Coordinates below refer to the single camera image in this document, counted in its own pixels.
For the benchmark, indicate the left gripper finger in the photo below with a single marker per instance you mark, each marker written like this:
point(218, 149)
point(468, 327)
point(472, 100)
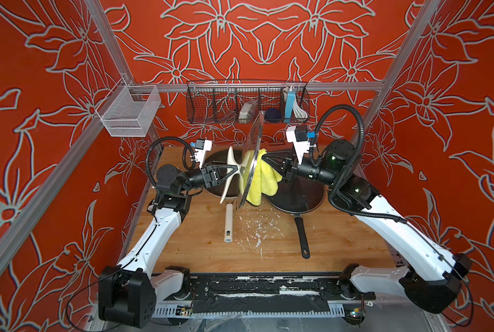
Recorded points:
point(224, 176)
point(227, 167)

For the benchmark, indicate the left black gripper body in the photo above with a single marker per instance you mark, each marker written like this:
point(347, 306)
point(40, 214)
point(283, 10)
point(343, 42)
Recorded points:
point(206, 176)

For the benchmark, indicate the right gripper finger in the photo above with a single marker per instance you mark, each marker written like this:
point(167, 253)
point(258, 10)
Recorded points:
point(281, 157)
point(271, 173)

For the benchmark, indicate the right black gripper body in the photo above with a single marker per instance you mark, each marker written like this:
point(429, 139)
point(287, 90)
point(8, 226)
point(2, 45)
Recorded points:
point(289, 169)

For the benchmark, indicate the glass lid with white handle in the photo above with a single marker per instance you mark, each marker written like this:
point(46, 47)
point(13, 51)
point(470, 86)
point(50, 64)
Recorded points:
point(253, 141)

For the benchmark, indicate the yellow microfiber cloth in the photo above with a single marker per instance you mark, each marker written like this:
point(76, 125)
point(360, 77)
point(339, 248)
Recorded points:
point(254, 184)

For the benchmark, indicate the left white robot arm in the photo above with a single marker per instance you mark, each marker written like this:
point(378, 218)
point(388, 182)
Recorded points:
point(129, 292)

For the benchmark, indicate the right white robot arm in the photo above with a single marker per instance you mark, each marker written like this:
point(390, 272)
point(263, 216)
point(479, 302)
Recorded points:
point(433, 276)

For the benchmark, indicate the black frying pan with lid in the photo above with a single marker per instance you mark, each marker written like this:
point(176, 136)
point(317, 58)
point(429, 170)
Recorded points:
point(297, 198)

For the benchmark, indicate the dark blue round object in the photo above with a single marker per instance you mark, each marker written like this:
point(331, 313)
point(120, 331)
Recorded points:
point(273, 115)

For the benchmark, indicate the white packet in basket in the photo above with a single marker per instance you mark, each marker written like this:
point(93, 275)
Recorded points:
point(247, 112)

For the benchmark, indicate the blue white bottle in basket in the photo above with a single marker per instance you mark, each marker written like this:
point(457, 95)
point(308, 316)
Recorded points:
point(289, 96)

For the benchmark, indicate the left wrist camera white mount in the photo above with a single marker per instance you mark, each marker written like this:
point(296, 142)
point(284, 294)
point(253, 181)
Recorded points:
point(201, 148)

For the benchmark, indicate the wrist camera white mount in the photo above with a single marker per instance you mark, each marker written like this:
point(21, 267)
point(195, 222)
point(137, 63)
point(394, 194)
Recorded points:
point(201, 148)
point(301, 138)

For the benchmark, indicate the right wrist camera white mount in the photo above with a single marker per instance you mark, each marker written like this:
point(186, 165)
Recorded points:
point(301, 138)

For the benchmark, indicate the black wire wall basket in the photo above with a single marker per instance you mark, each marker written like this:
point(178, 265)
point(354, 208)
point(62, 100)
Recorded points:
point(227, 102)

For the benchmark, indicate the clear plastic wall bin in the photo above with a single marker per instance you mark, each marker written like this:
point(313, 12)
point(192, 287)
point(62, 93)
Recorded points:
point(129, 112)

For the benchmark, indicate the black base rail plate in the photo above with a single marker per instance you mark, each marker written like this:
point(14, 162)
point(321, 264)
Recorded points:
point(256, 293)

